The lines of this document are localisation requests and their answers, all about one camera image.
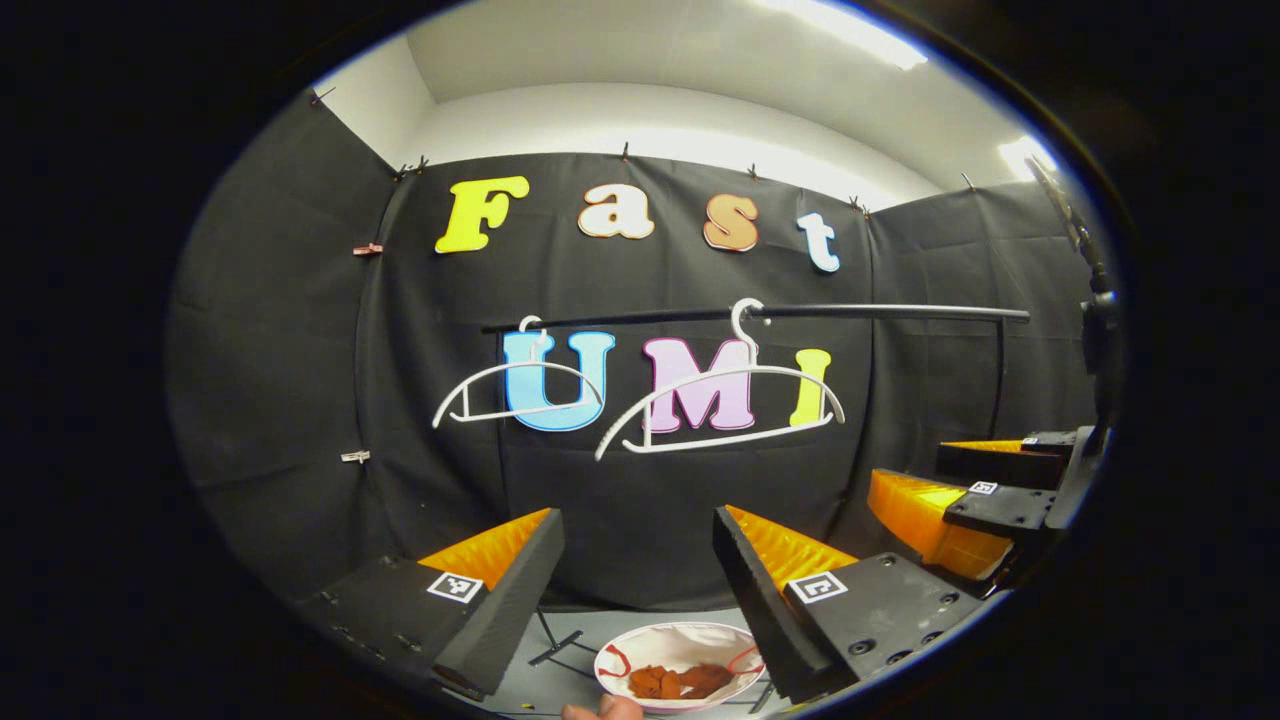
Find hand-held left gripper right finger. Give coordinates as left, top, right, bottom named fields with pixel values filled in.
left=712, top=505, right=986, bottom=704

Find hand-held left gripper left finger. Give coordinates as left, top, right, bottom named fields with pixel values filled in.
left=300, top=507, right=566, bottom=701

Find white laundry hamper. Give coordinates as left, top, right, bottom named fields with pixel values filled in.
left=594, top=622, right=767, bottom=714

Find orange corduroy shirt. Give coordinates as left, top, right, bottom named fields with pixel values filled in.
left=628, top=662, right=736, bottom=701

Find white plastic clothes hanger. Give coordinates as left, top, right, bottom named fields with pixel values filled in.
left=595, top=298, right=846, bottom=461
left=432, top=315, right=606, bottom=431

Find black clothes rack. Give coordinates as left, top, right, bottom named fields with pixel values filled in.
left=483, top=303, right=1031, bottom=713

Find small ceiling light panel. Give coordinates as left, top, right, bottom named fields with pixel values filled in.
left=998, top=135, right=1061, bottom=183

